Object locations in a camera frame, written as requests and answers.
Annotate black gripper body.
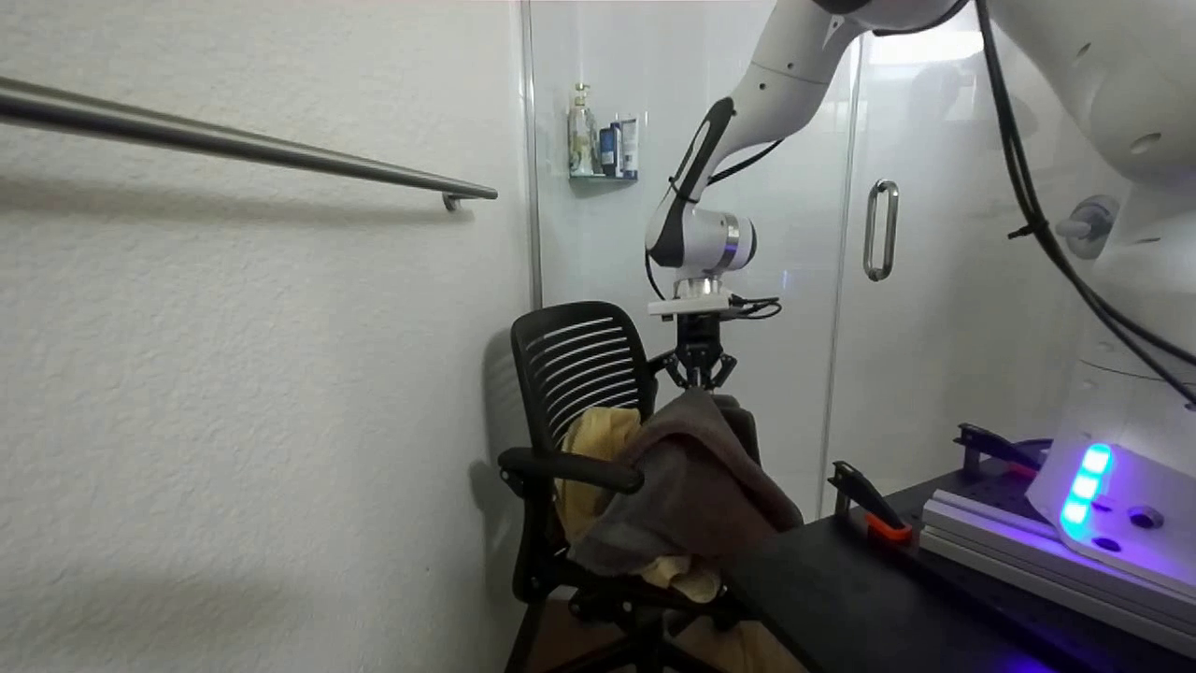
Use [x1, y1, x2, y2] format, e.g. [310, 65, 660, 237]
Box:
[670, 311, 734, 365]

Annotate grey towel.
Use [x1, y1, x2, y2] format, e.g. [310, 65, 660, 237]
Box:
[566, 390, 808, 582]

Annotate black mesh office chair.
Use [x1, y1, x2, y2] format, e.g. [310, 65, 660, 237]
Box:
[495, 296, 781, 673]

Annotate yellow towel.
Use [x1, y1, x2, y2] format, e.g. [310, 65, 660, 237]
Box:
[550, 405, 728, 605]

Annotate fixed glass shower panel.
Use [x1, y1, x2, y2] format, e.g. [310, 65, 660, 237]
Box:
[524, 0, 866, 522]

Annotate shower shelf caddy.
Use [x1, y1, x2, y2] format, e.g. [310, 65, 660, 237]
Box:
[566, 162, 643, 197]

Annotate black orange bar clamp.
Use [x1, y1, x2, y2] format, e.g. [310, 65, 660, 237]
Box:
[828, 458, 921, 554]

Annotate blue toiletry container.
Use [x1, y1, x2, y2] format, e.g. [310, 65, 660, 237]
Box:
[594, 115, 643, 185]

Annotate white bottle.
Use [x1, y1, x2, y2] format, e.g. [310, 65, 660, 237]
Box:
[566, 82, 602, 185]

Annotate glass shower door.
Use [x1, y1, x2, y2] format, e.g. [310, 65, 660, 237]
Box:
[819, 23, 1107, 517]

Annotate black purple clamp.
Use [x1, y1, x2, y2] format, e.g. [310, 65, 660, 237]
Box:
[951, 419, 1062, 486]

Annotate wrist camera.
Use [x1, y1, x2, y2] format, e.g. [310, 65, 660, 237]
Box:
[647, 291, 784, 323]

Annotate chrome shower door handle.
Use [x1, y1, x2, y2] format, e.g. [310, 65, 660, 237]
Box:
[861, 181, 905, 286]

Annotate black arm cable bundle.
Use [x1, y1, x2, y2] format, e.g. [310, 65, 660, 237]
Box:
[969, 0, 1196, 411]

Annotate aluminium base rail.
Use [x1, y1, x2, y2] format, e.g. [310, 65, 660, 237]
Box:
[915, 481, 1196, 661]

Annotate metal wall towel bar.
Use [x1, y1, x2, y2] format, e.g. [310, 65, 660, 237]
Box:
[0, 71, 501, 218]

